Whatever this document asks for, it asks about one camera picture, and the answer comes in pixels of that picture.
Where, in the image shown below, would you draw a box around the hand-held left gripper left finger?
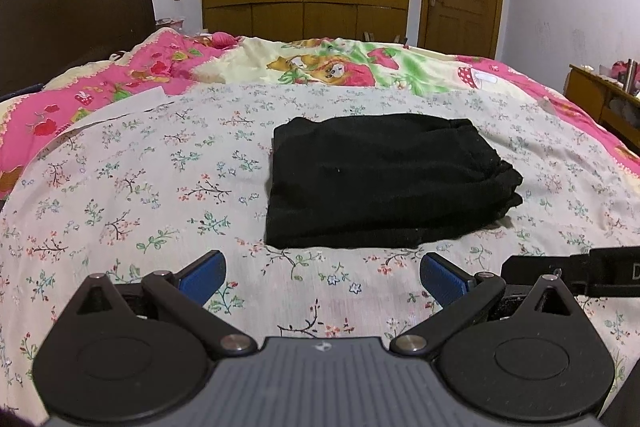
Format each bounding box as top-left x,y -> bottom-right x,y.
50,250 -> 259,356

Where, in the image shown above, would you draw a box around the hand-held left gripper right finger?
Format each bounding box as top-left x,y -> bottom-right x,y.
390,252 -> 600,356

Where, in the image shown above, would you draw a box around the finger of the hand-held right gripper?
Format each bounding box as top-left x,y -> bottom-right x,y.
501,254 -> 592,285

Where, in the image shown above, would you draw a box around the black pants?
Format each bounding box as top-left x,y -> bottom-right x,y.
264,113 -> 524,251

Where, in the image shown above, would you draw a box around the white floral bed sheet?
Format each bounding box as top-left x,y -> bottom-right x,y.
0,82 -> 640,423

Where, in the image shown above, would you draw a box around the light wooden desk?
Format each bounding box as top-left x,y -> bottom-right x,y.
565,64 -> 640,142

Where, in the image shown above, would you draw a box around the dark screen under pink cloth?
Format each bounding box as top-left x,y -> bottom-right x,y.
611,59 -> 640,80

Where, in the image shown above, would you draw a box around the pink cartoon printed quilt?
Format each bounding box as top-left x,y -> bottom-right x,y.
0,29 -> 640,202

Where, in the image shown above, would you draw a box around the dark wooden headboard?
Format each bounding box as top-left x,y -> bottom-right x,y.
0,0 -> 157,100

